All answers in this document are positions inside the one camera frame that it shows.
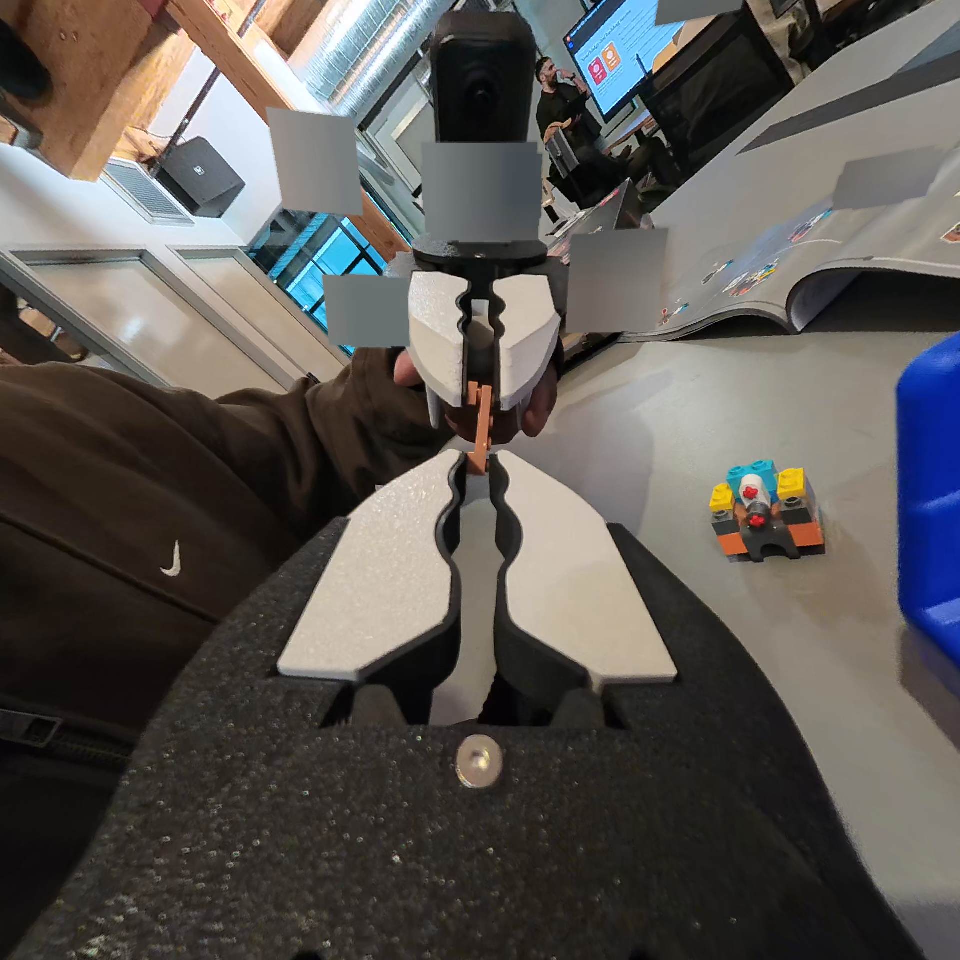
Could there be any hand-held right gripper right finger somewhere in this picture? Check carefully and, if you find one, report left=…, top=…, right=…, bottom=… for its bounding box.
left=491, top=448, right=681, bottom=690

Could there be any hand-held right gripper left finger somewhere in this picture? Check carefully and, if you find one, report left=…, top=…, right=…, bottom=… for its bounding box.
left=277, top=448, right=466, bottom=684

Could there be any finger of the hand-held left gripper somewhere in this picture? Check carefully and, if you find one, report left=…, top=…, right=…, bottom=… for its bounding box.
left=407, top=270, right=471, bottom=404
left=489, top=272, right=565, bottom=411

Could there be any orange toy brick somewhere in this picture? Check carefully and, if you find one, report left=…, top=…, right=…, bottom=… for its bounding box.
left=465, top=382, right=498, bottom=477

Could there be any person's left forearm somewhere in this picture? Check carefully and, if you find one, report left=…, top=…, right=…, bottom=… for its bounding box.
left=213, top=346, right=451, bottom=541

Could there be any person's left hand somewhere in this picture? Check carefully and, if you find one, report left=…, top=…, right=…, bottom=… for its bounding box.
left=393, top=346, right=564, bottom=447

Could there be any dark printed cardboard box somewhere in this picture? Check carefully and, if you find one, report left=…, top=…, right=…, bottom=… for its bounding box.
left=551, top=180, right=661, bottom=249

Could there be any colourful toy brick model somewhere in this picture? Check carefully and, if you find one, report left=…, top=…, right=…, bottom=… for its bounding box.
left=708, top=459, right=826, bottom=562

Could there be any brown zip hoodie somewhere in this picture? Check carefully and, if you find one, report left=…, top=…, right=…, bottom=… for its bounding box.
left=0, top=360, right=361, bottom=960

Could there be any open instruction booklet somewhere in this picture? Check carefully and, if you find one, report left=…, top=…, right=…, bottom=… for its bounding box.
left=618, top=187, right=960, bottom=345

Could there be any white vent grille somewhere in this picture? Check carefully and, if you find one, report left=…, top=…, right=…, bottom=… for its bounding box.
left=101, top=157, right=196, bottom=226

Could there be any blue storage bin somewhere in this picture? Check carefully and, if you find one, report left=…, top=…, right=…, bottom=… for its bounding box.
left=896, top=337, right=960, bottom=669

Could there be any wooden beam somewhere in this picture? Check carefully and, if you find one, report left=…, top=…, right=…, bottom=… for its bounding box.
left=0, top=0, right=301, bottom=181

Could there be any silver air duct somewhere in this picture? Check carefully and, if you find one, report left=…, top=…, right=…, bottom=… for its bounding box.
left=288, top=0, right=451, bottom=129

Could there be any black wall speaker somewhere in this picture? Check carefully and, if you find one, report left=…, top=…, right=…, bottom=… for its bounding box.
left=153, top=135, right=247, bottom=219

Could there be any wall screen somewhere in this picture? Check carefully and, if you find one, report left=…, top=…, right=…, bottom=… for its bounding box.
left=566, top=0, right=691, bottom=121

